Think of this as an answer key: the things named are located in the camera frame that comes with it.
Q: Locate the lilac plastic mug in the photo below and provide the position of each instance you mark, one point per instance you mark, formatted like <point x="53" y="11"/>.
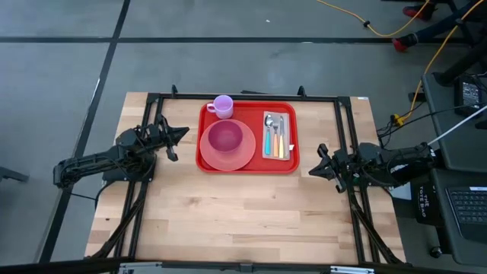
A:
<point x="223" y="106"/>

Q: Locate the yellow plug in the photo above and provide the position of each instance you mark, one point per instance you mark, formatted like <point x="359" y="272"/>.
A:
<point x="399" y="120"/>

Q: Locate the black caster wheel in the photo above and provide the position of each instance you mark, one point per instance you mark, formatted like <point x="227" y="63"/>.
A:
<point x="436" y="252"/>

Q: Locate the grey-pink napkin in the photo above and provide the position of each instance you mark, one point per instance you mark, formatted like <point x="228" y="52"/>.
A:
<point x="287" y="129"/>

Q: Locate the white rod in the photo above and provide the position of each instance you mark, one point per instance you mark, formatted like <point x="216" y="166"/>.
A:
<point x="456" y="129"/>

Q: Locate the grey stand foot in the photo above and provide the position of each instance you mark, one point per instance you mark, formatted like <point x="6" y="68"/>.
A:
<point x="11" y="174"/>

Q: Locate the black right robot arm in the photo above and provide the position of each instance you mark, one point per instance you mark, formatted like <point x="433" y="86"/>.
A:
<point x="403" y="160"/>

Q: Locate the white paper sheet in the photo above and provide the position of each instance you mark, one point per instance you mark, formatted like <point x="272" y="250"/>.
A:
<point x="403" y="194"/>

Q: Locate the black tote bag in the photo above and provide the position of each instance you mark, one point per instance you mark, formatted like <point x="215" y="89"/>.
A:
<point x="426" y="205"/>

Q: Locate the red plastic tray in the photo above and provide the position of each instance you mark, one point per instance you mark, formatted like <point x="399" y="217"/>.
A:
<point x="247" y="108"/>

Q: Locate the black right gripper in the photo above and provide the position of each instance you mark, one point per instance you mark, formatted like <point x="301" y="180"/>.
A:
<point x="344" y="167"/>

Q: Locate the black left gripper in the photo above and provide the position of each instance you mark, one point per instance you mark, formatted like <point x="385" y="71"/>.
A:
<point x="160" y="137"/>

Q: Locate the silver table bracket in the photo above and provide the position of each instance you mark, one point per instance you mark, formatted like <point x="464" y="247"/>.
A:
<point x="352" y="270"/>
<point x="141" y="266"/>

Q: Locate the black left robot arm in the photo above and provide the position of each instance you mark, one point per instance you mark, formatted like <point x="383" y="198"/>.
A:
<point x="91" y="161"/>

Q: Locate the person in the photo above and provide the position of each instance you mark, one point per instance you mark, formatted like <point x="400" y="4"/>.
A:
<point x="449" y="24"/>

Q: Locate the black metal rig frame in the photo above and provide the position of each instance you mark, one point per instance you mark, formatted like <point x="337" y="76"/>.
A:
<point x="247" y="97"/>

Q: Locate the pink round plate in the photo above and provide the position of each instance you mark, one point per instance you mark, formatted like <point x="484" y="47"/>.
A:
<point x="228" y="161"/>

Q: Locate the black power supply box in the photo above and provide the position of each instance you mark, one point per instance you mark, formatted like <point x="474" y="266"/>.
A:
<point x="470" y="93"/>

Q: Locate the magenta plastic bowl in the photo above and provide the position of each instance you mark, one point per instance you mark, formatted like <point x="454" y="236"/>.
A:
<point x="225" y="137"/>

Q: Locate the black stand leg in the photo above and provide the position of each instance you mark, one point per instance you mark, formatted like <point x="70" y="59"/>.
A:
<point x="460" y="62"/>

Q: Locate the dark laptop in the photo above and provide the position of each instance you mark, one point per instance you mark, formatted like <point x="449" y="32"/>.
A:
<point x="470" y="207"/>

